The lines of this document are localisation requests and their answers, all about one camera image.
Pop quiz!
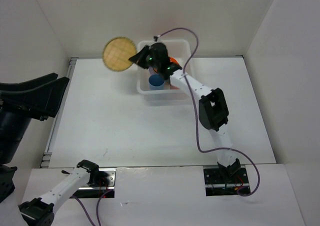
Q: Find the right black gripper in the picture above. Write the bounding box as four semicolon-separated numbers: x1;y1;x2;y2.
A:
128;45;160;71

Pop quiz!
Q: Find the pink plastic cup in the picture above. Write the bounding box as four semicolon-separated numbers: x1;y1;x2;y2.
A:
169;83;179;90

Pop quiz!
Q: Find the blue plastic cup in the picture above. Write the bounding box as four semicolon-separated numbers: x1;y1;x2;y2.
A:
148;74;165;91

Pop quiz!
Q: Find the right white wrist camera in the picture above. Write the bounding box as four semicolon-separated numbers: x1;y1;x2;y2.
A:
153;35;161;42

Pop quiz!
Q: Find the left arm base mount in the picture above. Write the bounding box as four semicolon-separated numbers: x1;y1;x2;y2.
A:
73;167;116;199

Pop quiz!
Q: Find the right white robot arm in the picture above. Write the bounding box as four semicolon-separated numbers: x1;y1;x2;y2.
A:
129;42;241;184

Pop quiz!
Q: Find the purple plastic plate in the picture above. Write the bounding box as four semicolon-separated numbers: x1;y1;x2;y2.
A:
149;67;157;75

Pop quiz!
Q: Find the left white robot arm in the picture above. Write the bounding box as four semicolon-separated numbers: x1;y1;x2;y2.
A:
0;73;100;226

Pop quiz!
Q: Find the clear plastic bin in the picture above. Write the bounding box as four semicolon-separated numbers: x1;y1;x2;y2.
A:
136;39;191;101

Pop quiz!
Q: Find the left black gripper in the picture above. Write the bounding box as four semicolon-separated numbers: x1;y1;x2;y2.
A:
0;70;72;162

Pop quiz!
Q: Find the orange plastic plate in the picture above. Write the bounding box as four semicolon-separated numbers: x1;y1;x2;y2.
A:
169;57;180;65

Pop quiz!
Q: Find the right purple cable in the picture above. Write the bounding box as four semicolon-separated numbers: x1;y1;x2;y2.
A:
156;27;261;197

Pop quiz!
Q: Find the round bamboo tray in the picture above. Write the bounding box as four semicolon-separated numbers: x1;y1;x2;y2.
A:
102;36;137;72

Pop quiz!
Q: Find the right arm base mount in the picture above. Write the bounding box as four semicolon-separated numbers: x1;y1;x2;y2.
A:
203;159;251;197

